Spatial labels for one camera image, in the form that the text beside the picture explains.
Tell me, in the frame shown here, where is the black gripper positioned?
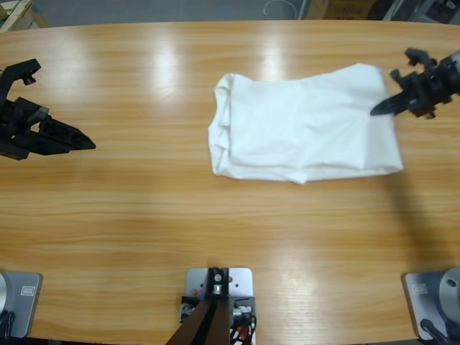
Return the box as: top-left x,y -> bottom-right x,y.
369,59 -> 460,119
0,96 -> 97,162

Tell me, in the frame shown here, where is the white t-shirt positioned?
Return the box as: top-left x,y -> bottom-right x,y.
207,63 -> 404,185

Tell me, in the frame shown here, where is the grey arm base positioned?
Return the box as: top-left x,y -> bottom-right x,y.
0,271 -> 43,339
401,266 -> 460,341

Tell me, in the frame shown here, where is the grey metal equipment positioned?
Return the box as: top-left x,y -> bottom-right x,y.
369,0 -> 460,25

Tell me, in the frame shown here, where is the cardboard box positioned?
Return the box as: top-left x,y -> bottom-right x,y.
308,0 -> 378,19

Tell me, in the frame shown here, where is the wooden crate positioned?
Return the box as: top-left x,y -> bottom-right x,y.
0,0 -> 47,34

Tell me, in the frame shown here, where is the small electronics module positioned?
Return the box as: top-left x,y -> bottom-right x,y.
231,297 -> 257,321
179,295 -> 198,323

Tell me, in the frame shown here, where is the white hose loop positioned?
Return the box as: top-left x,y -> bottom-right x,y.
263,0 -> 300,18

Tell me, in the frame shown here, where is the black base cable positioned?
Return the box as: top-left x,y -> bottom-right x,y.
0,310 -> 16,339
420,318 -> 450,342

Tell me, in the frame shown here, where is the white mount plate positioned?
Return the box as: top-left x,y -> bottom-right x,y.
185,267 -> 257,345

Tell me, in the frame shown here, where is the dark camera post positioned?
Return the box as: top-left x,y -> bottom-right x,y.
167,267 -> 231,345

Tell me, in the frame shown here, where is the orange and black cable bundle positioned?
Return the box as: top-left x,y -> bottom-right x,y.
229,315 -> 258,345

